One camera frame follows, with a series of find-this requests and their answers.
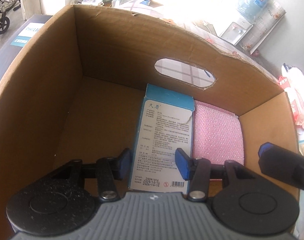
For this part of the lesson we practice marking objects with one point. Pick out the white water dispenser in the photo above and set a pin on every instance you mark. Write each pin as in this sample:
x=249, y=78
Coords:
x=235, y=31

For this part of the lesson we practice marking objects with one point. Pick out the table with floral tablecloth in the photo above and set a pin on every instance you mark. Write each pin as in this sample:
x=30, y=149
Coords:
x=267, y=25

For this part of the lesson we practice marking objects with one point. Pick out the blue white paper box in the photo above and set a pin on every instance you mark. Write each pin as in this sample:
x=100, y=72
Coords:
x=162, y=135

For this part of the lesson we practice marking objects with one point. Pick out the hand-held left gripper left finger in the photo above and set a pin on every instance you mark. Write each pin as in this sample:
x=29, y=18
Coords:
x=124, y=163

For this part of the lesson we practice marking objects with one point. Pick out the dark appliance carton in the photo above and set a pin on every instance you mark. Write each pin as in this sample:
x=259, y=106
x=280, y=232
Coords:
x=6, y=55

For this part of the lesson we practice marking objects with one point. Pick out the red white plastic package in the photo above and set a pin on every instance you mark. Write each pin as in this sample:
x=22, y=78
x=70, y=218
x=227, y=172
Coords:
x=296, y=100

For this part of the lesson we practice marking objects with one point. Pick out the clear plastic bag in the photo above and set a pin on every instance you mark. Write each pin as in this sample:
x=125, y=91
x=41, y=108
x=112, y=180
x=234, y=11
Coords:
x=120, y=0

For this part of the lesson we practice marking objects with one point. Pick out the pink dotted cloth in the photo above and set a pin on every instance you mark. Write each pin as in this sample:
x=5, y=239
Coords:
x=217, y=132

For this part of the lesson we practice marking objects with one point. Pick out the brown cardboard box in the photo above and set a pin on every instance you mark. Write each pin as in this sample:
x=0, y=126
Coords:
x=117, y=42

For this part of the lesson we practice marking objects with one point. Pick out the white flat box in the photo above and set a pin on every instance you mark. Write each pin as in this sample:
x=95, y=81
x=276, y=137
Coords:
x=92, y=2

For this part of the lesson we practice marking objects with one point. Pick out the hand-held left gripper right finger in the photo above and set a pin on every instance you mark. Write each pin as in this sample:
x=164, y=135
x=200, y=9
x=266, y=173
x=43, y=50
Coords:
x=182, y=163

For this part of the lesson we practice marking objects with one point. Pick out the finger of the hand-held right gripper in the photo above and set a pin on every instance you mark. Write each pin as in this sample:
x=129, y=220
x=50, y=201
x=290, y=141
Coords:
x=264, y=150

